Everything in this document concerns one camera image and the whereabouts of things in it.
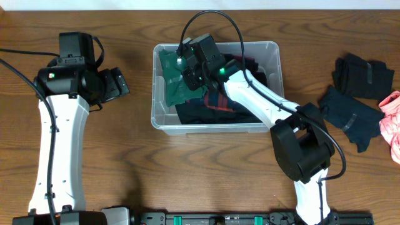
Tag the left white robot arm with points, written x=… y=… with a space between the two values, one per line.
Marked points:
x=67 y=88

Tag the dark green garment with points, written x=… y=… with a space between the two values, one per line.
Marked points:
x=177 y=91

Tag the red navy plaid garment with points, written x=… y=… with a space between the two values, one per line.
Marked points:
x=217 y=101

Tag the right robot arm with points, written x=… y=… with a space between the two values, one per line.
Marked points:
x=299 y=137

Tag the black garment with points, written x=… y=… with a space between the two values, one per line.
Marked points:
x=358 y=78
x=196 y=114

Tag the clear plastic storage bin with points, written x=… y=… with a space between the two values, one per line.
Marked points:
x=165 y=118

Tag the dark navy garment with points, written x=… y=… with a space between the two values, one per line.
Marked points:
x=359 y=122

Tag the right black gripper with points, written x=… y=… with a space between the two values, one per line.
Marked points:
x=189 y=70

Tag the pink garment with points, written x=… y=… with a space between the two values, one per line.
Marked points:
x=389 y=125

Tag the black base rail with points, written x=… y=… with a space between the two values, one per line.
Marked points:
x=218 y=218

